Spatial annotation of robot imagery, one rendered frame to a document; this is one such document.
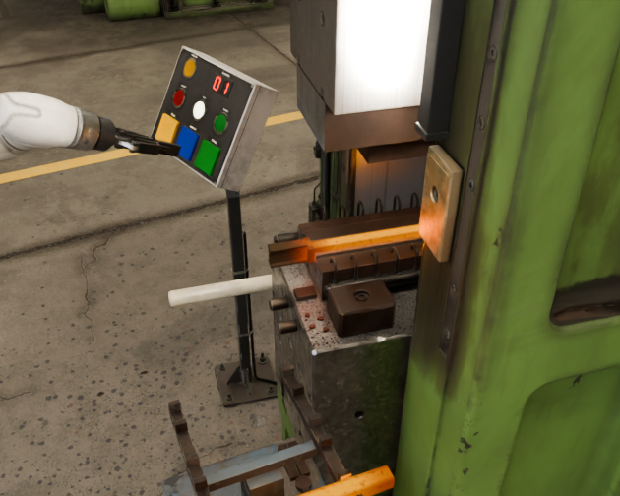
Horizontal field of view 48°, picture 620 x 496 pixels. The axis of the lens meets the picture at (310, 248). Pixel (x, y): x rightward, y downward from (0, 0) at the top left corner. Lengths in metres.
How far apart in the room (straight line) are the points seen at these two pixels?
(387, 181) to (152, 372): 1.32
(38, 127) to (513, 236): 0.96
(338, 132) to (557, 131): 0.46
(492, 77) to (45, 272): 2.54
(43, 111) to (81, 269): 1.75
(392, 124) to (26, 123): 0.72
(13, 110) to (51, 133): 0.09
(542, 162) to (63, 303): 2.39
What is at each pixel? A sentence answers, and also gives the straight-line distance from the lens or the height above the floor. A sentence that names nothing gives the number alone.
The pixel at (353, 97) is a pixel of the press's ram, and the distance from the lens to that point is 1.18.
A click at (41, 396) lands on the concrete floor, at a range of 2.67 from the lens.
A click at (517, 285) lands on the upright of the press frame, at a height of 1.24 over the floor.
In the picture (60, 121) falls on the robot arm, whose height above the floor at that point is 1.24.
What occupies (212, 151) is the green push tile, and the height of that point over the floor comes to 1.03.
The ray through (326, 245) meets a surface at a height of 1.01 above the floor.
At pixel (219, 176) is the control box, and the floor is 0.98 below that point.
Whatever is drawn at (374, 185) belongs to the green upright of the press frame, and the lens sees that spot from 1.67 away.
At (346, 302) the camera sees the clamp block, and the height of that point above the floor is 0.98.
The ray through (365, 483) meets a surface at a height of 0.96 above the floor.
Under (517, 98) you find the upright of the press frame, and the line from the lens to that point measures 0.93.
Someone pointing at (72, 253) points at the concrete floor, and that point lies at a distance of 3.30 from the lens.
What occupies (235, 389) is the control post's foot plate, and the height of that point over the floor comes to 0.01.
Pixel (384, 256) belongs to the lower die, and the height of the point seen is 0.99.
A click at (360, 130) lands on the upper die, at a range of 1.27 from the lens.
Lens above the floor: 1.87
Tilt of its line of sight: 36 degrees down
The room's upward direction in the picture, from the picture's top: straight up
